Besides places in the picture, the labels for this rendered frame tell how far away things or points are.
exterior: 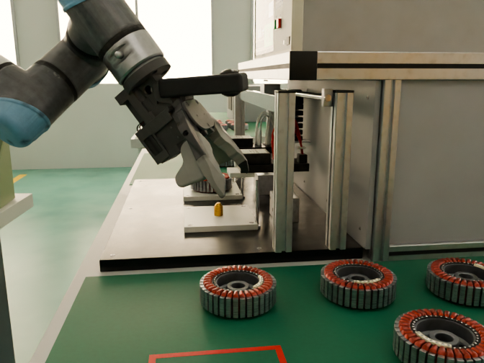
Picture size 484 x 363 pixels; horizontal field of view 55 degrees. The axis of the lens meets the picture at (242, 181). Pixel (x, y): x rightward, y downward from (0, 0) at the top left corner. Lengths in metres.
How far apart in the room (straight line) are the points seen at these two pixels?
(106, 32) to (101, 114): 5.14
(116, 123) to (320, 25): 4.98
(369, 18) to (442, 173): 0.31
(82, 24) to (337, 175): 0.47
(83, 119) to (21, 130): 5.15
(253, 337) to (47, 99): 0.42
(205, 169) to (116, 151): 5.25
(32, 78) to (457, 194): 0.73
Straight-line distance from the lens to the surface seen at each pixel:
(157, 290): 0.75
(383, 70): 0.82
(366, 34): 0.93
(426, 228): 0.92
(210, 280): 0.69
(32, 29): 5.94
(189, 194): 1.19
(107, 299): 0.74
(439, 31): 0.99
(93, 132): 5.81
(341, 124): 0.82
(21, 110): 0.68
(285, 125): 0.79
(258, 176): 1.21
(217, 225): 0.94
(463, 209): 0.94
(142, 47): 0.64
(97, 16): 0.66
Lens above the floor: 1.08
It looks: 13 degrees down
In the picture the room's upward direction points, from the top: straight up
